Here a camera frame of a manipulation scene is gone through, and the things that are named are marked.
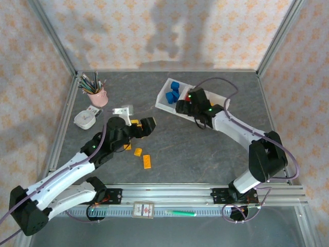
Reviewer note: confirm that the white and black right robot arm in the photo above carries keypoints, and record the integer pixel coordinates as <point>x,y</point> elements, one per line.
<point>236,128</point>

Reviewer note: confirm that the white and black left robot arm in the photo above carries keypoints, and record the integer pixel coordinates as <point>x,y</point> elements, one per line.
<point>64,175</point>

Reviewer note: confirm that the white square alarm clock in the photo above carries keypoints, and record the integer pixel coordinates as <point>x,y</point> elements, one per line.
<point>84,119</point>

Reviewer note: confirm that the green coloured pencil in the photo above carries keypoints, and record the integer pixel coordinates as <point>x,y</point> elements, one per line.
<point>96,81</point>

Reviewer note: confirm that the blue lego brick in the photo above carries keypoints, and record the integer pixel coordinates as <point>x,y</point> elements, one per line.
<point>169,98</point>
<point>175,92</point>
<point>175,85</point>
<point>177,97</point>

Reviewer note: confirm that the long yellow lego brick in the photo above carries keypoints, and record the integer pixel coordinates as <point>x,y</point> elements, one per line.
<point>147,162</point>

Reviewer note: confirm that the small yellow lego brick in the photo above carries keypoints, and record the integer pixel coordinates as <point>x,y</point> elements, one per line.
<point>138,152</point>

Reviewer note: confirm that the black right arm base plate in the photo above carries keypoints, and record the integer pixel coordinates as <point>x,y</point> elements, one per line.
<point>218,196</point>

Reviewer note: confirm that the aluminium side frame rail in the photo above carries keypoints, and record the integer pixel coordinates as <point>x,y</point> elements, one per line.
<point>62,123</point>
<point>266,103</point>

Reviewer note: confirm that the wide aluminium mounting rail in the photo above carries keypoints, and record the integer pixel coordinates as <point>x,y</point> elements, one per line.
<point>167,194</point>

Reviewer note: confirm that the pink ceramic cup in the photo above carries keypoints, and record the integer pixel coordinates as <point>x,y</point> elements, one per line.
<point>99,99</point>

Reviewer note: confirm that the aluminium frame post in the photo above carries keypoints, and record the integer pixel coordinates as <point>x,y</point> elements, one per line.
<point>54,36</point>
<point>280,36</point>

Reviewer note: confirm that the teal coloured pencil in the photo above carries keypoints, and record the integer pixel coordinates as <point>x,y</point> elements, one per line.
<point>85,87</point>

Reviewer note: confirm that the small white printed card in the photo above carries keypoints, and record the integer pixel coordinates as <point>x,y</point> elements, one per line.
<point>93,110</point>

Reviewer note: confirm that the pink coloured pencil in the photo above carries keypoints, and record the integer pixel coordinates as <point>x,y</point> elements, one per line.
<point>103,83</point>

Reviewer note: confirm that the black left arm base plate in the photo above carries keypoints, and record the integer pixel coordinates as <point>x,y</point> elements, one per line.
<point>117,196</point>

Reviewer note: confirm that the framed red and white card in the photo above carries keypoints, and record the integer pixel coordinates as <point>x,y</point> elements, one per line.
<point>143,209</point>

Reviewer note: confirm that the green pen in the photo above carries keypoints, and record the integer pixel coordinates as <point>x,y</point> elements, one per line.
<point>183,213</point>

